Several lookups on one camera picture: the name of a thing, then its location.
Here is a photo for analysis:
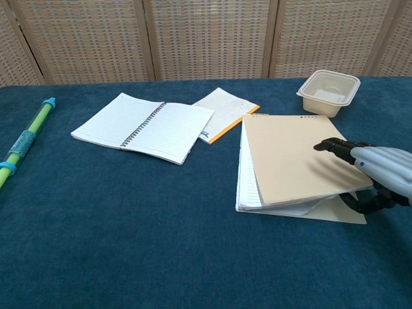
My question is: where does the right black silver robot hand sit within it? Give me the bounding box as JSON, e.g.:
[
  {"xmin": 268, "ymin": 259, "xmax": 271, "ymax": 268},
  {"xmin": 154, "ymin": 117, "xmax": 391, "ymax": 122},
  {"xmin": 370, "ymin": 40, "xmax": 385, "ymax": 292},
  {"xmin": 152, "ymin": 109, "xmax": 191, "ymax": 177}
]
[{"xmin": 313, "ymin": 137, "xmax": 412, "ymax": 214}]

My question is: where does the tan notepad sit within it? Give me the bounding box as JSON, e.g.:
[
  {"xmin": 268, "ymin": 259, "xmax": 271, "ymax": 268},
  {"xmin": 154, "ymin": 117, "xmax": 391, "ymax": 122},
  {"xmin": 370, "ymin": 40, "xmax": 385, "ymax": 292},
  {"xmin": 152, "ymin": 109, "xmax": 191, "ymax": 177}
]
[{"xmin": 235, "ymin": 113, "xmax": 374, "ymax": 225}]

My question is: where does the white spiral notebook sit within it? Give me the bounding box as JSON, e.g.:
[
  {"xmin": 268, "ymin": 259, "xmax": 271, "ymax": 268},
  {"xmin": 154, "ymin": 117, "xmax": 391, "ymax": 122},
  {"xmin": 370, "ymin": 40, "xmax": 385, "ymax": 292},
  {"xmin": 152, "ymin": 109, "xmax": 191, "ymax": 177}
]
[{"xmin": 70, "ymin": 92, "xmax": 216, "ymax": 166}]

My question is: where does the beige food container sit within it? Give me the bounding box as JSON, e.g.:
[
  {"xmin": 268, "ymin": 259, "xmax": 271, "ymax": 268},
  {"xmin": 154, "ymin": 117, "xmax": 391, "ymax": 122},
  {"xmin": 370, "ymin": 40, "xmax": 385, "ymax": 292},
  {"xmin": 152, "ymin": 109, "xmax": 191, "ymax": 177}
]
[{"xmin": 295, "ymin": 69, "xmax": 361, "ymax": 118}]

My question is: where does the orange-edged notepad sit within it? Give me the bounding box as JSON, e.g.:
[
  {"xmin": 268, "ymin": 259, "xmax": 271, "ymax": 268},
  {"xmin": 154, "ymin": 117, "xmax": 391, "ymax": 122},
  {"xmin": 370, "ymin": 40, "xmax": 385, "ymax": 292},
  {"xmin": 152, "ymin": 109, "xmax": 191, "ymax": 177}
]
[{"xmin": 192, "ymin": 87, "xmax": 261, "ymax": 145}]

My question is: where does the woven bamboo folding screen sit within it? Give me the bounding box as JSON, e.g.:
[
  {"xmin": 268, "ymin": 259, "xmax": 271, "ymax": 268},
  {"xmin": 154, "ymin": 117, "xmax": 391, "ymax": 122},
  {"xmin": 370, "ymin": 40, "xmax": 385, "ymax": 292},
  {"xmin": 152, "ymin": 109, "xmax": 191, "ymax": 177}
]
[{"xmin": 0, "ymin": 0, "xmax": 412, "ymax": 87}]

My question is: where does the blue felt table cover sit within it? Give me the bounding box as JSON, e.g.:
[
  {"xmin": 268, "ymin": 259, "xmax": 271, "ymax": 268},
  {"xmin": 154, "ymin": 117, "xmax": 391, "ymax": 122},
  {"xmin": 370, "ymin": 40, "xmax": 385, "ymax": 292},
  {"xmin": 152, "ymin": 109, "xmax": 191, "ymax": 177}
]
[{"xmin": 0, "ymin": 75, "xmax": 412, "ymax": 309}]

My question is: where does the green blue toy pump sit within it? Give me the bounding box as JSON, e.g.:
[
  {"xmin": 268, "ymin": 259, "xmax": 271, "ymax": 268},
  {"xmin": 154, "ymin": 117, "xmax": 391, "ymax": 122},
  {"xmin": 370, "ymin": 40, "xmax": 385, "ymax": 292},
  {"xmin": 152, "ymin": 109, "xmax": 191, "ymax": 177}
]
[{"xmin": 0, "ymin": 97, "xmax": 56, "ymax": 191}]

